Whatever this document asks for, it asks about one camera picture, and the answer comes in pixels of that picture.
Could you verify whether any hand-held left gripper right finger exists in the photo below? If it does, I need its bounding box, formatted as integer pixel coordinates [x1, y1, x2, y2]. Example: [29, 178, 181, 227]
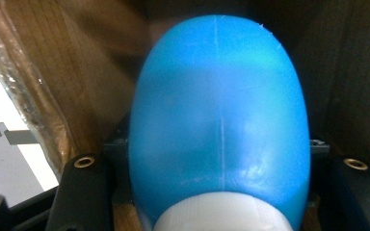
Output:
[307, 138, 370, 231]

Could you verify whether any white table mat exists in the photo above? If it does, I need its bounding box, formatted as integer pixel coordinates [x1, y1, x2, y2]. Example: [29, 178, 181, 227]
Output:
[0, 47, 61, 208]

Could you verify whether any blue cardboard box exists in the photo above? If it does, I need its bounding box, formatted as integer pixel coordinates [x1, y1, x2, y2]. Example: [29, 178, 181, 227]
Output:
[0, 0, 370, 231]

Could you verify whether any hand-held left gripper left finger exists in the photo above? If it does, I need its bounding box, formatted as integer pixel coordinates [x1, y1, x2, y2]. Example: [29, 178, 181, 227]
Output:
[45, 138, 133, 231]

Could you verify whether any blue bottle with white cap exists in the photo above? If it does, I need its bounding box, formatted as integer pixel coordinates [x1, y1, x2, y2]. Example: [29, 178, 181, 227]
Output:
[128, 13, 312, 231]

